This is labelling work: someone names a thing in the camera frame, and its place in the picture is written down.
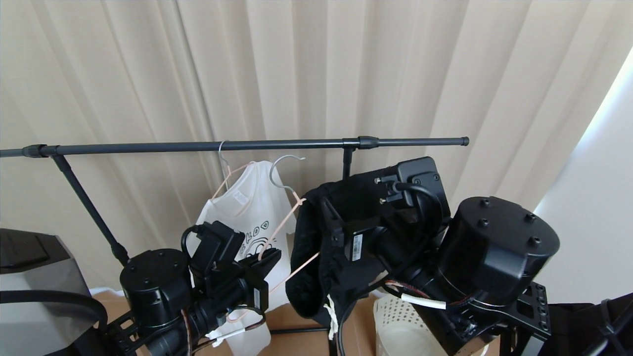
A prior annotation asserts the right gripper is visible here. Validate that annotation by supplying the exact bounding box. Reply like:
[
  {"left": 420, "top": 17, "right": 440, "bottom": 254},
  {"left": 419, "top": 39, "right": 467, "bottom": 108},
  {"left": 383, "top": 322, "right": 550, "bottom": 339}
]
[{"left": 339, "top": 218, "right": 446, "bottom": 300}]

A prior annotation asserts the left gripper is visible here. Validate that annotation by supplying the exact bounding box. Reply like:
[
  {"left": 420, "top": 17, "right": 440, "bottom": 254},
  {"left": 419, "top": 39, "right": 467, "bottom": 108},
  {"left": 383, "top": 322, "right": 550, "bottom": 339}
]
[{"left": 189, "top": 269, "right": 271, "bottom": 343}]

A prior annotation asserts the black garment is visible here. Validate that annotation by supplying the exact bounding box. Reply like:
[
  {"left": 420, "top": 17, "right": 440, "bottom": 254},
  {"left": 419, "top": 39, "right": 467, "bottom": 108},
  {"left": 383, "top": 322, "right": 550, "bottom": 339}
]
[{"left": 286, "top": 174, "right": 411, "bottom": 342}]

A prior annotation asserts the white printed T-shirt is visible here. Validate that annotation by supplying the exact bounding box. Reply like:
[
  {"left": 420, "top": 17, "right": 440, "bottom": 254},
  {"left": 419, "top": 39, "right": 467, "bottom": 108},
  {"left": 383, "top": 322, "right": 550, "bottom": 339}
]
[{"left": 185, "top": 161, "right": 298, "bottom": 356}]

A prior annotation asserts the pink clothes hanger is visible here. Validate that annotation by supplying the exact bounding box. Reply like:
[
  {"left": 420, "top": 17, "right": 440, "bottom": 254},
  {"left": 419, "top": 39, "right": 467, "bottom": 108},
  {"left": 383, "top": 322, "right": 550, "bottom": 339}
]
[
  {"left": 226, "top": 155, "right": 322, "bottom": 323},
  {"left": 211, "top": 141, "right": 258, "bottom": 201}
]

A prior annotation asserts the white laundry basket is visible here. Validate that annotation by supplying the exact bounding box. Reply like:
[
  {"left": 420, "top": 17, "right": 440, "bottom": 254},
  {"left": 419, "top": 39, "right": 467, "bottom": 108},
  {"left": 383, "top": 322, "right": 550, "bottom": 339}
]
[{"left": 373, "top": 292, "right": 490, "bottom": 356}]

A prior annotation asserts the black clothes rack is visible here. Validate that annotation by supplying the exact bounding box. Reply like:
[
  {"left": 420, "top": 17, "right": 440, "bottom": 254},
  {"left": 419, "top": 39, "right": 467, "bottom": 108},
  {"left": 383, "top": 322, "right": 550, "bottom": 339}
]
[{"left": 0, "top": 136, "right": 469, "bottom": 356}]

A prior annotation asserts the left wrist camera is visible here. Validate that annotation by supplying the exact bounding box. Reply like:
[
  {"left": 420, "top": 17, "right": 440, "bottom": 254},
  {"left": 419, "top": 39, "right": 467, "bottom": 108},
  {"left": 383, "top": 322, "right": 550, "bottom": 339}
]
[{"left": 181, "top": 221, "right": 246, "bottom": 287}]

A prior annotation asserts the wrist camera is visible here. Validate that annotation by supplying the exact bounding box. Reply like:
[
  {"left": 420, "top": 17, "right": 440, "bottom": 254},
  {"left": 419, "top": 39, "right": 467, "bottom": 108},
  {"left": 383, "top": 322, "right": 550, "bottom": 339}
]
[
  {"left": 374, "top": 157, "right": 452, "bottom": 234},
  {"left": 181, "top": 221, "right": 246, "bottom": 287}
]

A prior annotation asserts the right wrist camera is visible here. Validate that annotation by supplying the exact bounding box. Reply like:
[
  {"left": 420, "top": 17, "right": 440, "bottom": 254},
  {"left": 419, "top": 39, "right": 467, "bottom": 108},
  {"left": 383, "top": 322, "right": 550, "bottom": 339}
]
[{"left": 374, "top": 157, "right": 452, "bottom": 234}]

